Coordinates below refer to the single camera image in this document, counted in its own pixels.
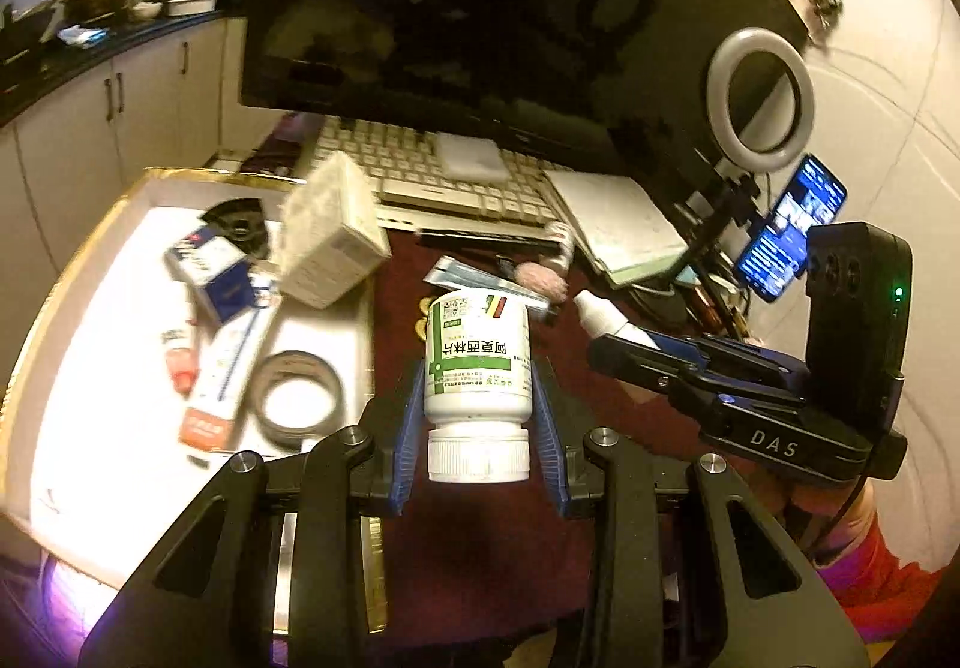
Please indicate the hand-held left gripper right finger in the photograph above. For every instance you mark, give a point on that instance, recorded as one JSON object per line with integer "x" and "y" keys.
{"x": 547, "y": 450}

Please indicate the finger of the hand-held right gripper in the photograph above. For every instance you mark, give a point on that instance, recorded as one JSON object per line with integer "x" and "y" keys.
{"x": 637, "y": 368}
{"x": 750, "y": 368}

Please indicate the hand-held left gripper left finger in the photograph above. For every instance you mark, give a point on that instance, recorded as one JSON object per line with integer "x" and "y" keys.
{"x": 409, "y": 443}

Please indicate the plain white dropper bottle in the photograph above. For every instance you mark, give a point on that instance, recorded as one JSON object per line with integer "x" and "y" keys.
{"x": 604, "y": 316}

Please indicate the white green-label pill bottle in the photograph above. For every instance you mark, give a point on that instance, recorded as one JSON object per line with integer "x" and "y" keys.
{"x": 472, "y": 376}

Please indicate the yellow cartoon tin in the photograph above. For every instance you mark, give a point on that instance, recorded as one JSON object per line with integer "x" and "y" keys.
{"x": 421, "y": 327}

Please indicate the pink fluffy pom-pom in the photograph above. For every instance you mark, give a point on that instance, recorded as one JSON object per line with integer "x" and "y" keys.
{"x": 544, "y": 282}

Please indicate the grey squeeze tube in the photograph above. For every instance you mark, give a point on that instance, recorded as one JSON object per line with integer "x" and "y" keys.
{"x": 465, "y": 278}

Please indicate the black marker pen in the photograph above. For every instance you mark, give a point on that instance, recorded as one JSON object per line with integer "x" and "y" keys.
{"x": 480, "y": 237}

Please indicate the large white cardboard box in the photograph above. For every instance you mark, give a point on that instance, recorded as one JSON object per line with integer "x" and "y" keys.
{"x": 330, "y": 248}

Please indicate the white orange-cap dropper bottle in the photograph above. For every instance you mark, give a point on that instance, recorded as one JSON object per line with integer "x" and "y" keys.
{"x": 180, "y": 368}

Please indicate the blue and white medicine box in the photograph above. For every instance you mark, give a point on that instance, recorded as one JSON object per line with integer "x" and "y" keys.
{"x": 217, "y": 278}

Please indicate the black plastic holder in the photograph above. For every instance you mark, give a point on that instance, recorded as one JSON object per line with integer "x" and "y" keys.
{"x": 240, "y": 226}

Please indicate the gold-edged white tray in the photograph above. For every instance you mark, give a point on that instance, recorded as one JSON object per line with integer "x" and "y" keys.
{"x": 112, "y": 376}

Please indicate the person's right forearm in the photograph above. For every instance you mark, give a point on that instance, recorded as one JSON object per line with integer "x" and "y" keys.
{"x": 885, "y": 578}

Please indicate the person's right hand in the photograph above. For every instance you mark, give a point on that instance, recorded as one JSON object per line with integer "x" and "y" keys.
{"x": 802, "y": 503}

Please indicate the slim black pen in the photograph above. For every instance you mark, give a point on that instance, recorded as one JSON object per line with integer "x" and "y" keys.
{"x": 735, "y": 319}

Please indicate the red metallic cylinder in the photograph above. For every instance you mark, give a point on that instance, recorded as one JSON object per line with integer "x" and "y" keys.
{"x": 709, "y": 304}

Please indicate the pale teal booklet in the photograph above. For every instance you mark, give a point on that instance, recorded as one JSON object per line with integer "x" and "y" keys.
{"x": 637, "y": 274}

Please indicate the grey tape roll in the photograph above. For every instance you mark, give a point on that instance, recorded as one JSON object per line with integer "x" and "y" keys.
{"x": 300, "y": 361}

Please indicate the black smartphone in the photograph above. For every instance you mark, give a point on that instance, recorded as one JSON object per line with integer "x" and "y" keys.
{"x": 795, "y": 226}

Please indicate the small white bottle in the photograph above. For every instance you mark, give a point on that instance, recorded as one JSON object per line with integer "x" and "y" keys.
{"x": 559, "y": 241}

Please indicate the white grid notebook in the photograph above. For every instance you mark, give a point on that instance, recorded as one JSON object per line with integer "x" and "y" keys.
{"x": 615, "y": 218}

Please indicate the white toothpaste box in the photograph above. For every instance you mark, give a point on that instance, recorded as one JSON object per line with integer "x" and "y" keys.
{"x": 225, "y": 376}

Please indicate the white foam pad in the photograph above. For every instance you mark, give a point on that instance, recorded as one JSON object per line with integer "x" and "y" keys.
{"x": 469, "y": 158}

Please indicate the white keyboard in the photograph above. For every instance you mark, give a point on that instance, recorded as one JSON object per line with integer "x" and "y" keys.
{"x": 390, "y": 151}

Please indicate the black computer monitor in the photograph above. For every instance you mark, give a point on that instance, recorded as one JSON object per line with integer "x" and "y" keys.
{"x": 487, "y": 23}

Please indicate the white kitchen cabinets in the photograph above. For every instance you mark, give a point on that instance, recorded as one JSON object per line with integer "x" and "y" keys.
{"x": 75, "y": 151}

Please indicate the white oblong dish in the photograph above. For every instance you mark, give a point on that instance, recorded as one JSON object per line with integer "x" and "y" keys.
{"x": 191, "y": 5}

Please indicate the small white bowl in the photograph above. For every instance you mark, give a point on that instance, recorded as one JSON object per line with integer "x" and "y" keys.
{"x": 146, "y": 10}

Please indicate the black kitchen counter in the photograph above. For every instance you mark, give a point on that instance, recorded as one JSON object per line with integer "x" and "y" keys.
{"x": 45, "y": 65}

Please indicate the white rag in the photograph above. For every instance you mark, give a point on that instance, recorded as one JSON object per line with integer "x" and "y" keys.
{"x": 79, "y": 35}

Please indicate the black frying pan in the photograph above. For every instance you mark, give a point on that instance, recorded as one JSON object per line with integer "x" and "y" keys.
{"x": 30, "y": 27}

